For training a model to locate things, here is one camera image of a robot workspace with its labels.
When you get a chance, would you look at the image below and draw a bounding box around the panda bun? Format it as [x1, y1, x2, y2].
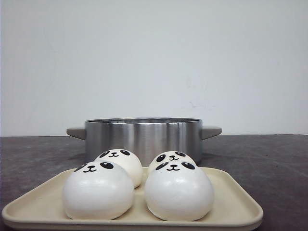
[148, 151, 195, 174]
[94, 149, 143, 188]
[62, 161, 134, 220]
[144, 160, 214, 221]

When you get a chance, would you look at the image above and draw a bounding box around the stainless steel pot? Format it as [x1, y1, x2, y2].
[66, 117, 222, 166]

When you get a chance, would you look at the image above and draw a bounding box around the beige plastic tray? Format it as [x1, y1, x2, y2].
[2, 167, 263, 231]

